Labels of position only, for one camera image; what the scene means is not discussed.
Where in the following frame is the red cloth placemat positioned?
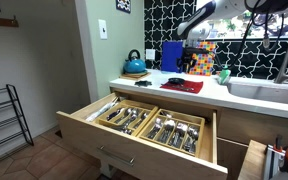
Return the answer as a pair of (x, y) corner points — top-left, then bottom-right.
(159, 79), (205, 95)

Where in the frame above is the aluminium frame rail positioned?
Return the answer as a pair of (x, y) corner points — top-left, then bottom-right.
(263, 144), (287, 180)

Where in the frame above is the wooden coat hook rail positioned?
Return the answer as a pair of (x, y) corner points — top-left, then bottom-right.
(0, 13), (20, 28)

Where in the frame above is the white plastic bundle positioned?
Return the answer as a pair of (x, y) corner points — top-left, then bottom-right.
(84, 97), (121, 123)

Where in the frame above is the thin black cable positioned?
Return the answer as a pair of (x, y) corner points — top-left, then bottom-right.
(263, 9), (272, 51)

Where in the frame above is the wooden robot cart top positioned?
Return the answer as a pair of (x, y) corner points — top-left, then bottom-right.
(238, 139), (268, 180)

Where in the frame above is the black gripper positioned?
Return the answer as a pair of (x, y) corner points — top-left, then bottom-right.
(176, 46), (210, 73)

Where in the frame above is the dark round plate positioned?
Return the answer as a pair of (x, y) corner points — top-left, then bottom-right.
(167, 77), (186, 85)

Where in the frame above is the black corrugated cable hose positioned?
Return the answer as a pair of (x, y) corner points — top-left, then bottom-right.
(235, 0), (287, 63)

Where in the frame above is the black wire shoe rack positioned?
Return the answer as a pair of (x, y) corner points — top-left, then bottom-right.
(0, 83), (35, 158)

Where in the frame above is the silver table knife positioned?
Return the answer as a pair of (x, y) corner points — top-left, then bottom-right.
(173, 85), (196, 92)

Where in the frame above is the bamboo cutlery organiser tray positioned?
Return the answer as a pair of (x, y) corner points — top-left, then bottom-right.
(95, 99), (160, 137)
(138, 108), (206, 158)

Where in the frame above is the patterned wall tile picture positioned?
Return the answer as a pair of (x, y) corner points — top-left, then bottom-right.
(115, 0), (132, 14)

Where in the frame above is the kitchen sink basin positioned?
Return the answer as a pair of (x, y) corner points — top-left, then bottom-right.
(226, 79), (288, 107)

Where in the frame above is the window with outdoor view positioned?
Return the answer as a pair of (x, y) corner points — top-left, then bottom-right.
(195, 0), (288, 42)

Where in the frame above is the silver fork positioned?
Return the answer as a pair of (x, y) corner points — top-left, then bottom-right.
(166, 83), (189, 90)

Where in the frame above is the white light switch plate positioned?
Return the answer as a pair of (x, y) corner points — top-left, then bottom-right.
(98, 18), (108, 41)

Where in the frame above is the teal kettle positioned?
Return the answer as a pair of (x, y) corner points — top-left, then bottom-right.
(122, 49), (147, 75)

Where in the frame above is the black red clamp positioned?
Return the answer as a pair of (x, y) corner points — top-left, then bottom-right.
(274, 134), (284, 151)

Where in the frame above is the metal drawer handle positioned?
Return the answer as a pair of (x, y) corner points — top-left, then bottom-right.
(97, 145), (136, 167)

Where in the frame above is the square wooden trivet board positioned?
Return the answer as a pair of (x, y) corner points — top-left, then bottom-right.
(119, 71), (152, 81)

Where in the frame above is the open wooden drawer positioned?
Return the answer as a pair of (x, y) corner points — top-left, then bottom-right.
(56, 89), (229, 180)

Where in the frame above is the white outlet plate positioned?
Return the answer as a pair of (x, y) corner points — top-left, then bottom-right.
(145, 48), (156, 61)

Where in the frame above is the black star coaster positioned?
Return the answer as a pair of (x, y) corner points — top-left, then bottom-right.
(134, 79), (153, 88)

